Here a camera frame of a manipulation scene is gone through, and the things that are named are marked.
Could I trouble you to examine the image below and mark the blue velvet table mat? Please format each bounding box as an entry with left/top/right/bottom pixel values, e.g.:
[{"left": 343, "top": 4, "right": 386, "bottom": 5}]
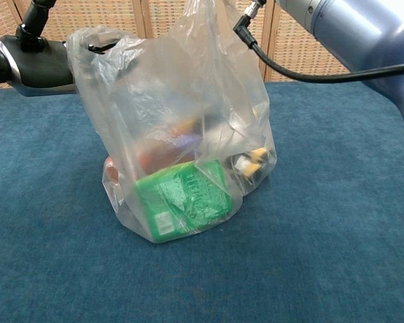
[{"left": 0, "top": 81, "right": 404, "bottom": 323}]

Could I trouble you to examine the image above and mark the round red can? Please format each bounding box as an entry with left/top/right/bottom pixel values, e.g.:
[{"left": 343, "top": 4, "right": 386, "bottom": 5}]
[{"left": 103, "top": 155, "right": 125, "bottom": 186}]

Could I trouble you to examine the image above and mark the black yellow white toy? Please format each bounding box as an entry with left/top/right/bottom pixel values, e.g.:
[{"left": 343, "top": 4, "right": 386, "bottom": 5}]
[{"left": 226, "top": 145, "right": 274, "bottom": 185}]

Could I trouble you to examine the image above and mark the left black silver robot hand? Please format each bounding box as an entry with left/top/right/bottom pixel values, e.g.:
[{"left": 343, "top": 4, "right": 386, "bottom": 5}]
[{"left": 0, "top": 0, "right": 119, "bottom": 98}]

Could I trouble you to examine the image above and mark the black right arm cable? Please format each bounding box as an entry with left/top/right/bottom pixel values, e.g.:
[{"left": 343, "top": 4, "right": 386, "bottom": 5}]
[{"left": 233, "top": 0, "right": 404, "bottom": 84}]

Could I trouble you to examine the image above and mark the woven rattan screen panel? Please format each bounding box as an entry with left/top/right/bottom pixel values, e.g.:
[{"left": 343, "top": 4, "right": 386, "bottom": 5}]
[
  {"left": 140, "top": 0, "right": 275, "bottom": 82},
  {"left": 14, "top": 0, "right": 148, "bottom": 44},
  {"left": 0, "top": 0, "right": 30, "bottom": 90},
  {"left": 264, "top": 0, "right": 360, "bottom": 83}
]

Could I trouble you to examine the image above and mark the translucent plastic shopping bag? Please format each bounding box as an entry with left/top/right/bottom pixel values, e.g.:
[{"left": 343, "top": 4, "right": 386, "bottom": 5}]
[{"left": 66, "top": 0, "right": 278, "bottom": 244}]

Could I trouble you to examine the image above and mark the green printed carton box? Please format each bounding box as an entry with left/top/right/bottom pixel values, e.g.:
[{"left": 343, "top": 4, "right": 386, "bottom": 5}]
[{"left": 134, "top": 159, "right": 234, "bottom": 244}]

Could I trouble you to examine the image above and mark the red brown package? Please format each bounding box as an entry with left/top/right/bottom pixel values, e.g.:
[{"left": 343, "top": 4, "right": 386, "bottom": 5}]
[{"left": 143, "top": 116, "right": 224, "bottom": 166}]

